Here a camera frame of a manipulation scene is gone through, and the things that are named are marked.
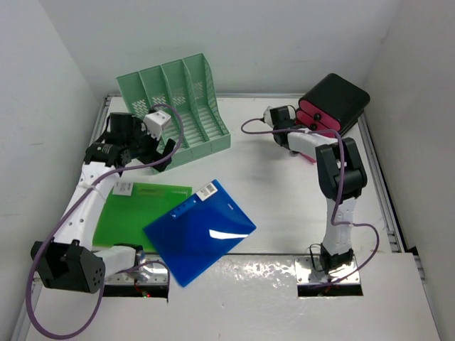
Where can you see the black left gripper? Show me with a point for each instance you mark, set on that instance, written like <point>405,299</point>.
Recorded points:
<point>137,131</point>

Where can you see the black pink drawer box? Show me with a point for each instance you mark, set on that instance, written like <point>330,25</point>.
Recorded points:
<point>329,109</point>

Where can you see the blue plastic folder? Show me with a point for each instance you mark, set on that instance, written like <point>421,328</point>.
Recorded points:
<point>195,234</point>

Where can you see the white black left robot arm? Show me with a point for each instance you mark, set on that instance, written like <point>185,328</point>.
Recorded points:
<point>68,262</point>

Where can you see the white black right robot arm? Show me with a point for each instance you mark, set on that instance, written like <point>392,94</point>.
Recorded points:
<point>341,177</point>

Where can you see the green plastic folder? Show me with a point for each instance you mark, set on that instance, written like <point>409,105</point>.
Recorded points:
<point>128,210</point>

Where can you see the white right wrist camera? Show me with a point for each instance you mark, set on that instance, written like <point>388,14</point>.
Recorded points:
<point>267,117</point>

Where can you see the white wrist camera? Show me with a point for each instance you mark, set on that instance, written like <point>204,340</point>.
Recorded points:
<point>156,122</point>
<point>267,117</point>

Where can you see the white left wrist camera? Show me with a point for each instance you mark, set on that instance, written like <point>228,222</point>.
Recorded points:
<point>156,122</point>

